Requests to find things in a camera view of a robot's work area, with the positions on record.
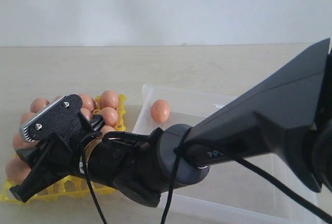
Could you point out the clear plastic bin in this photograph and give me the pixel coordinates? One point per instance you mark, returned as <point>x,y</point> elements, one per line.
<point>230,193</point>

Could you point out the brown egg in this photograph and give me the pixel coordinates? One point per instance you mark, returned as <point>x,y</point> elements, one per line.
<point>17,170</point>
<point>87,113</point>
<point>58,97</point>
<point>88,102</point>
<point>26,117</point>
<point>106,128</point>
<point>110,116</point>
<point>18,143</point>
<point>38,104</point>
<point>109,98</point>
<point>160,111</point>

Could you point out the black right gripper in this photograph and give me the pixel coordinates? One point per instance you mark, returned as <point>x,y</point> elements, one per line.
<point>60,155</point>

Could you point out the yellow plastic egg tray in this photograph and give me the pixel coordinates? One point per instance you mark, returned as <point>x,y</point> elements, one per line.
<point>70,186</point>

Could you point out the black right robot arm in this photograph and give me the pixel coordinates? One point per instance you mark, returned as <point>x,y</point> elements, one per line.
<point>288,114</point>

